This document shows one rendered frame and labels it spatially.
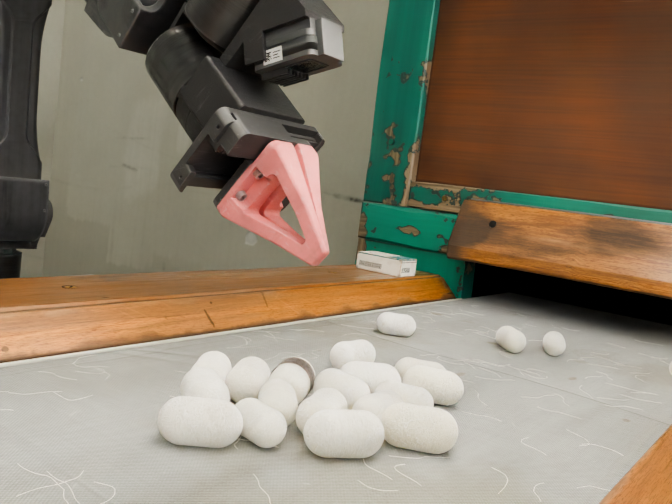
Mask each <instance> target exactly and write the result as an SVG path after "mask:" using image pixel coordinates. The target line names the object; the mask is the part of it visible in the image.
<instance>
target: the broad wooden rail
mask: <svg viewBox="0 0 672 504"><path fill-rule="evenodd" d="M450 299H456V297H455V295H454V294H453V292H452V291H451V289H450V287H449V286H448V284H447V283H446V281H445V280H444V278H443V277H441V276H440V275H438V274H433V273H428V272H423V271H418V270H415V276H408V277H396V276H392V275H387V274H382V273H377V272H373V271H368V270H363V269H358V268H356V264H350V265H326V266H301V267H276V268H252V269H227V270H203V271H178V272H153V273H129V274H104V275H80V276H55V277H31V278H6V279H0V363H6V362H13V361H20V360H27V359H34V358H42V357H49V356H56V355H63V354H70V353H77V352H84V351H91V350H98V349H105V348H112V347H119V346H126V345H133V344H140V343H147V342H154V341H161V340H168V339H175V338H182V337H190V336H197V335H204V334H211V333H218V332H225V331H232V330H239V329H246V328H253V327H260V326H267V325H274V324H281V323H288V322H295V321H302V320H309V319H316V318H323V317H330V316H337V315H345V314H352V313H359V312H366V311H373V310H380V309H387V308H394V307H401V306H408V305H415V304H422V303H429V302H436V301H443V300H450Z"/></svg>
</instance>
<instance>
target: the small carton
mask: <svg viewBox="0 0 672 504"><path fill-rule="evenodd" d="M416 263H417V259H414V258H409V257H404V256H398V255H393V254H388V253H383V252H377V251H358V254H357V262H356V268H358V269H363V270H368V271H373V272H377V273H382V274H387V275H392V276H396V277H408V276H415V270H416Z"/></svg>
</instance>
